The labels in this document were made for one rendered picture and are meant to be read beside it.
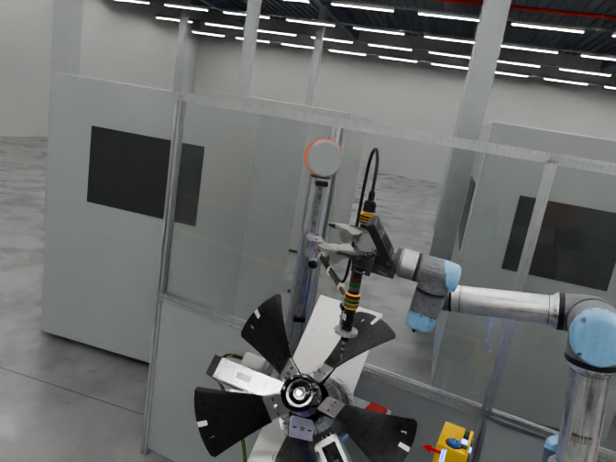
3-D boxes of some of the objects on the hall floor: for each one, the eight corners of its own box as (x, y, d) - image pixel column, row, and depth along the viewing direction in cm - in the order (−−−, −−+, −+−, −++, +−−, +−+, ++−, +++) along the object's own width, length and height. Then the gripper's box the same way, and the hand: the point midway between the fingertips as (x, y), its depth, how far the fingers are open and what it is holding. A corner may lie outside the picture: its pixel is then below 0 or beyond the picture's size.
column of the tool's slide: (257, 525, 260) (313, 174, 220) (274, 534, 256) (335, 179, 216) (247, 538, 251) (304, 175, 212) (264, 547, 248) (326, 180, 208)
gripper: (389, 294, 131) (312, 269, 135) (401, 257, 141) (328, 235, 145) (395, 270, 125) (314, 246, 129) (407, 234, 136) (332, 212, 140)
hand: (326, 233), depth 135 cm, fingers open, 8 cm apart
